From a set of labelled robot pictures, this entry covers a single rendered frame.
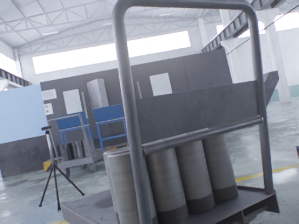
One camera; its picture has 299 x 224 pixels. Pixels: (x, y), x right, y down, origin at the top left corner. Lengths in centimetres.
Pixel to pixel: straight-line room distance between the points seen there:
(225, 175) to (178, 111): 41
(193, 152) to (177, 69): 657
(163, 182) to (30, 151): 673
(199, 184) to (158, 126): 35
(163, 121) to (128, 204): 30
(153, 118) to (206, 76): 692
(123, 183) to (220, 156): 41
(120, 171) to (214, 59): 707
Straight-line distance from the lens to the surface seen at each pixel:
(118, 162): 96
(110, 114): 618
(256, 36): 114
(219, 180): 119
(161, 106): 85
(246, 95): 109
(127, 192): 98
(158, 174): 103
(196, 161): 110
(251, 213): 122
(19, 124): 768
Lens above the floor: 62
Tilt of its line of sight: 1 degrees up
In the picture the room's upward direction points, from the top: 12 degrees counter-clockwise
